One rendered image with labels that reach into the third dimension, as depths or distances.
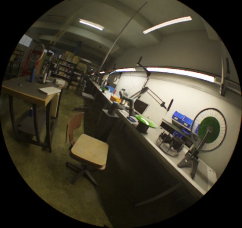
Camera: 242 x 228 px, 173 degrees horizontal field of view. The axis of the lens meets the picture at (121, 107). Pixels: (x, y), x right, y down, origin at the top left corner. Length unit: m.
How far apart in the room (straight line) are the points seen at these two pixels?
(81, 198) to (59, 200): 0.29
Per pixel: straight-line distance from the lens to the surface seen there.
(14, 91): 0.93
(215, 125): 1.12
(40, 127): 1.56
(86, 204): 1.28
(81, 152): 0.82
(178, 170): 0.81
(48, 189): 1.32
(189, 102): 1.81
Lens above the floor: 1.27
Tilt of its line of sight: 11 degrees down
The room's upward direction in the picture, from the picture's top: 25 degrees clockwise
